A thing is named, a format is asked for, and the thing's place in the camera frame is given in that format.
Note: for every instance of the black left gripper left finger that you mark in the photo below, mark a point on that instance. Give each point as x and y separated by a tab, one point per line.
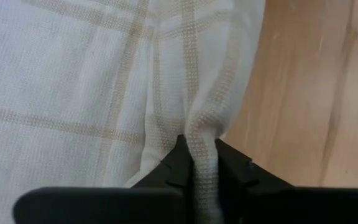
120	205

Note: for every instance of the white checked kitchen towel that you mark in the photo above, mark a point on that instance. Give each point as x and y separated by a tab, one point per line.
73	77

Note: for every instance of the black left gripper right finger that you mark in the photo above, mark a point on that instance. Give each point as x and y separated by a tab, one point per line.
275	207

